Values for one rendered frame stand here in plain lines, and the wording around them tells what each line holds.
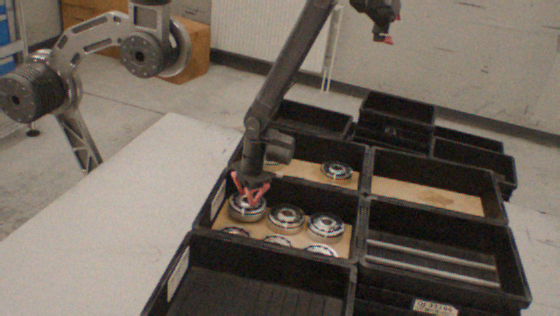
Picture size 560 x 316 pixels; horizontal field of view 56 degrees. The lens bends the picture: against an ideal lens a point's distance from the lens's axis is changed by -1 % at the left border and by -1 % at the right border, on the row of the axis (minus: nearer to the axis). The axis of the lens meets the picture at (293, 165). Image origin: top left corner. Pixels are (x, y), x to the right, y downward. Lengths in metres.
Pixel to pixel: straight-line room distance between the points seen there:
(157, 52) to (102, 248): 0.58
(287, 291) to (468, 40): 3.31
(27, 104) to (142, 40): 0.52
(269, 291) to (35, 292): 0.59
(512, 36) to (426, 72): 0.68
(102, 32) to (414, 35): 2.92
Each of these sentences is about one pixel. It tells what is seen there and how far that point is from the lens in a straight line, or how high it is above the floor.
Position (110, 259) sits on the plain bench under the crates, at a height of 0.70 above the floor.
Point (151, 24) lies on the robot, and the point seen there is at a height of 1.22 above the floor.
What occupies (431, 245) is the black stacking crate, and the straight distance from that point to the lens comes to 1.53.
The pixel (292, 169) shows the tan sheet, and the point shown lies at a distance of 1.71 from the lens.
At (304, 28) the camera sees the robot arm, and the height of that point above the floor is 1.39.
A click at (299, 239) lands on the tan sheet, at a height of 0.83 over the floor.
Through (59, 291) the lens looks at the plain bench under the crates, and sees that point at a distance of 1.47.
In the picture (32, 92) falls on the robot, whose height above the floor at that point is 0.93.
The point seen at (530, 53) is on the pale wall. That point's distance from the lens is 4.37.
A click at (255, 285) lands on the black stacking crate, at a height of 0.83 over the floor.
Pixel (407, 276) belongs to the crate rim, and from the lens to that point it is 1.25.
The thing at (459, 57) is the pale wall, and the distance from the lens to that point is 4.35.
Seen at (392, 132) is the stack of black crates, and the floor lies 0.51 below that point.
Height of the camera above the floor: 1.72
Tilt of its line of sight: 31 degrees down
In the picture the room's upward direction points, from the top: 9 degrees clockwise
